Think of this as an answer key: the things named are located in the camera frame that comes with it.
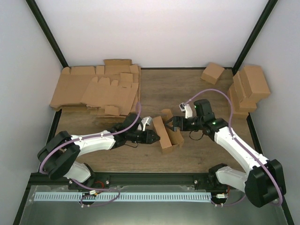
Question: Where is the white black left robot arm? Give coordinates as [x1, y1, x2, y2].
[37, 113, 160, 189]

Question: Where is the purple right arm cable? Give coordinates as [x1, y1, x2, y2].
[186, 88, 284, 206]

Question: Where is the stack of flat cardboard blanks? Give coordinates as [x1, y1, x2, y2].
[50, 59, 141, 121]

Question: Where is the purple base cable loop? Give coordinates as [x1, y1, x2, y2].
[79, 183, 121, 209]

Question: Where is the top folded brown box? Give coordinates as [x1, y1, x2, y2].
[240, 65, 270, 103]

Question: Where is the lower folded brown box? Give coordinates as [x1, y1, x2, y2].
[227, 88, 248, 119]

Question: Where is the folded brown box tilted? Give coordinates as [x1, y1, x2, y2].
[201, 62, 225, 85]

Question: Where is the black right frame post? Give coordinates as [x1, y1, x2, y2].
[232, 0, 278, 74]

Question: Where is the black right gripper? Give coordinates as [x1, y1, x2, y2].
[164, 116, 203, 132]

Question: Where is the brown cardboard box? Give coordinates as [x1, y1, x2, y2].
[152, 109, 184, 154]

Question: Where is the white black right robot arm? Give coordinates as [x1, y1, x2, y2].
[165, 99, 286, 208]

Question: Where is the light blue slotted cable duct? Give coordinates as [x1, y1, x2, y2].
[33, 192, 211, 203]

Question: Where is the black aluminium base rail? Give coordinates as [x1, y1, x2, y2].
[83, 172, 212, 189]

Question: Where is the black frame post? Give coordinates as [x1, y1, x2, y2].
[25, 0, 69, 68]
[232, 0, 278, 74]

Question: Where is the black left frame post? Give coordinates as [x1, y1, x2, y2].
[25, 0, 69, 68]

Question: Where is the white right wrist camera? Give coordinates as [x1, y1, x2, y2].
[179, 103, 193, 119]

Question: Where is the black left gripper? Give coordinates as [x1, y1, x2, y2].
[127, 129, 160, 144]

